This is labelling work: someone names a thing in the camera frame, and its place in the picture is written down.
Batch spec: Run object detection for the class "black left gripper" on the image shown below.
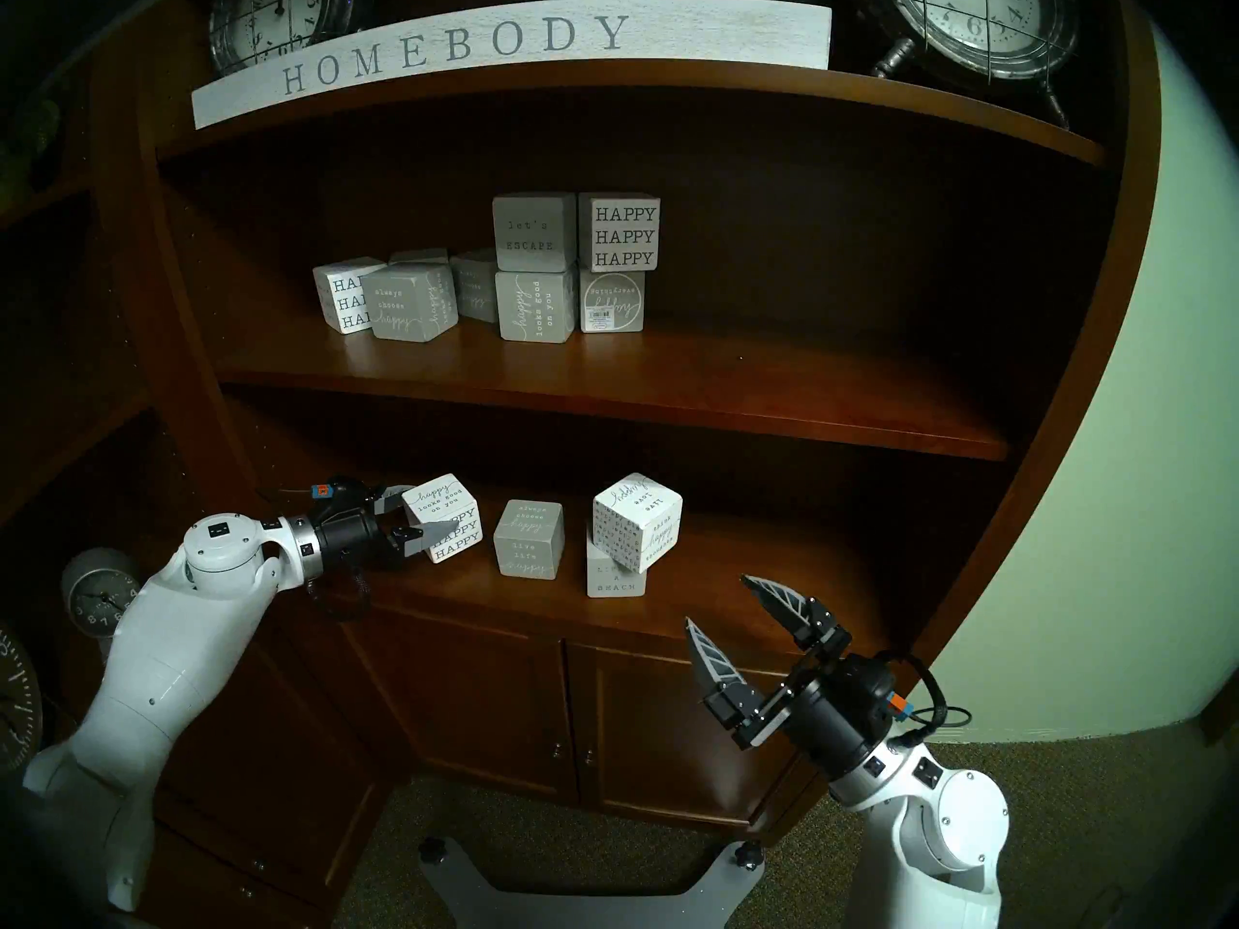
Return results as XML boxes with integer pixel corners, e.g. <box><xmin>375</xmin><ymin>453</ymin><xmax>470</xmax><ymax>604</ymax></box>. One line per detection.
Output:
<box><xmin>315</xmin><ymin>484</ymin><xmax>451</xmax><ymax>580</ymax></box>

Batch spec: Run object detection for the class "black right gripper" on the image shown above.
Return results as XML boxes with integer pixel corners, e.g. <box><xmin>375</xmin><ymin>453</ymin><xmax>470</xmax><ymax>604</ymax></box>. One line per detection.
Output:
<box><xmin>684</xmin><ymin>574</ymin><xmax>901</xmax><ymax>778</ymax></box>

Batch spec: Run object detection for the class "white HAPPY lettered cube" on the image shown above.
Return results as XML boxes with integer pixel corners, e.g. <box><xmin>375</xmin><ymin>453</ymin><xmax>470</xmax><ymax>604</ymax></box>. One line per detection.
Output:
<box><xmin>402</xmin><ymin>472</ymin><xmax>482</xmax><ymax>565</ymax></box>
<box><xmin>578</xmin><ymin>193</ymin><xmax>662</xmax><ymax>273</ymax></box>
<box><xmin>312</xmin><ymin>256</ymin><xmax>388</xmax><ymax>336</ymax></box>

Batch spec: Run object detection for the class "white happy place print cube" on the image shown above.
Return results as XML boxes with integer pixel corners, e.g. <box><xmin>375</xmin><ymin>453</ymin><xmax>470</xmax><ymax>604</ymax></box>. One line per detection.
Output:
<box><xmin>592</xmin><ymin>472</ymin><xmax>684</xmax><ymax>570</ymax></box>

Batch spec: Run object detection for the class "grey always choose happy cube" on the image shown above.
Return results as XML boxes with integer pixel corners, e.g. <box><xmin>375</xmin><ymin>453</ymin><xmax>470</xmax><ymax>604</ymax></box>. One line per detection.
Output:
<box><xmin>493</xmin><ymin>498</ymin><xmax>567</xmax><ymax>582</ymax></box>
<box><xmin>371</xmin><ymin>262</ymin><xmax>460</xmax><ymax>344</ymax></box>

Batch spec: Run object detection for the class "wooden cabinet door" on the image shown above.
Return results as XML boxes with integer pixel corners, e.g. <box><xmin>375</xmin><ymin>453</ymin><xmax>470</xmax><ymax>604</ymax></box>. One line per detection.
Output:
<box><xmin>382</xmin><ymin>603</ymin><xmax>582</xmax><ymax>807</ymax></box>
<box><xmin>566</xmin><ymin>642</ymin><xmax>824</xmax><ymax>831</ymax></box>

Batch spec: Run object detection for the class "grey life's a beach cube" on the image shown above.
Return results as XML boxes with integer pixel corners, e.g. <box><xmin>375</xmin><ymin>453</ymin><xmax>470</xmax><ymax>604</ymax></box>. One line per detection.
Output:
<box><xmin>584</xmin><ymin>540</ymin><xmax>648</xmax><ymax>599</ymax></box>

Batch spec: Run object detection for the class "grey small lettered cube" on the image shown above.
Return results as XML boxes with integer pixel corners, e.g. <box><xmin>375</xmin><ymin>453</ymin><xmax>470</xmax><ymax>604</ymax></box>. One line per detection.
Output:
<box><xmin>450</xmin><ymin>248</ymin><xmax>499</xmax><ymax>324</ymax></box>

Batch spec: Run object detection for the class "grey happy looks good cube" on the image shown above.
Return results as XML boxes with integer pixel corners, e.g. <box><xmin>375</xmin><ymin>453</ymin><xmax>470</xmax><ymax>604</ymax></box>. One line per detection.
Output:
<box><xmin>495</xmin><ymin>268</ymin><xmax>581</xmax><ymax>344</ymax></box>

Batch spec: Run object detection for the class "brown wooden bookshelf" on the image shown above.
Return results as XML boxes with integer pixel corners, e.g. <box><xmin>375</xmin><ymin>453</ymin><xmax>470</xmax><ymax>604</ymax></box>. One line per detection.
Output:
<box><xmin>87</xmin><ymin>0</ymin><xmax>1163</xmax><ymax>846</ymax></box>

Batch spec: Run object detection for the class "white cube with barcode sticker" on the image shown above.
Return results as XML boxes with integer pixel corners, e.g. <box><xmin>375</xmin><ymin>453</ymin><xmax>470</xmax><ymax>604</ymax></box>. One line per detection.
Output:
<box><xmin>579</xmin><ymin>265</ymin><xmax>647</xmax><ymax>335</ymax></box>

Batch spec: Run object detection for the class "grey let's escape cube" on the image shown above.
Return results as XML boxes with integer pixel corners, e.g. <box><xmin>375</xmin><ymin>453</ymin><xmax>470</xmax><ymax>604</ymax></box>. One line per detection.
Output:
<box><xmin>492</xmin><ymin>193</ymin><xmax>579</xmax><ymax>271</ymax></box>

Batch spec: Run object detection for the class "brown wooden side shelf unit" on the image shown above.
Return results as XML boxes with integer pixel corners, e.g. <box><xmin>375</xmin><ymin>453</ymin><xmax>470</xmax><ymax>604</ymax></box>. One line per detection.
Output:
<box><xmin>0</xmin><ymin>27</ymin><xmax>408</xmax><ymax>929</ymax></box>

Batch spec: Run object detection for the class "small grey alarm clock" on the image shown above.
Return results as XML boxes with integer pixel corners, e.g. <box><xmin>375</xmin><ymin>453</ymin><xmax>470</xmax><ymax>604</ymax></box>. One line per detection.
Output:
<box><xmin>60</xmin><ymin>547</ymin><xmax>136</xmax><ymax>662</ymax></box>

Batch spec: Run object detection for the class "large dark round clock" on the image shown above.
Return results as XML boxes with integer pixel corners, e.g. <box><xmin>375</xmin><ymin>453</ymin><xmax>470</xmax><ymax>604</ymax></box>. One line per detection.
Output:
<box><xmin>0</xmin><ymin>625</ymin><xmax>45</xmax><ymax>778</ymax></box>

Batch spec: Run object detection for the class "white HOMEBODY wooden sign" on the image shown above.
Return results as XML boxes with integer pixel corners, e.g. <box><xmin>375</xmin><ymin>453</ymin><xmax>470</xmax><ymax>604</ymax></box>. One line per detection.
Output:
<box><xmin>191</xmin><ymin>0</ymin><xmax>833</xmax><ymax>132</ymax></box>

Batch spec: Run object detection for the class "green artificial plant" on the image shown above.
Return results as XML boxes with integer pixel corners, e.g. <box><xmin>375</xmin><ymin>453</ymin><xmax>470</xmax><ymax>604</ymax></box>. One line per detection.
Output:
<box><xmin>15</xmin><ymin>90</ymin><xmax>69</xmax><ymax>188</ymax></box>

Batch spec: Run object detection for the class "ship wheel metal clock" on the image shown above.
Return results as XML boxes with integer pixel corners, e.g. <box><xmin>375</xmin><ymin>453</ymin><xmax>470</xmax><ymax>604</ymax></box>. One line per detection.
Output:
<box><xmin>852</xmin><ymin>0</ymin><xmax>1080</xmax><ymax>130</ymax></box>

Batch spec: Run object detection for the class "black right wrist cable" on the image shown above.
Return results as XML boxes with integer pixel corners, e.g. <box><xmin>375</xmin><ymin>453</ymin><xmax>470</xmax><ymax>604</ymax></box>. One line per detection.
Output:
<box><xmin>876</xmin><ymin>651</ymin><xmax>972</xmax><ymax>749</ymax></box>

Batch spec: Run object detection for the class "wire caged round clock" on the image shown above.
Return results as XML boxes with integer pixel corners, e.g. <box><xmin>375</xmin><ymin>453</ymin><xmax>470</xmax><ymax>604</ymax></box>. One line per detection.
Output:
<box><xmin>208</xmin><ymin>0</ymin><xmax>374</xmax><ymax>78</ymax></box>

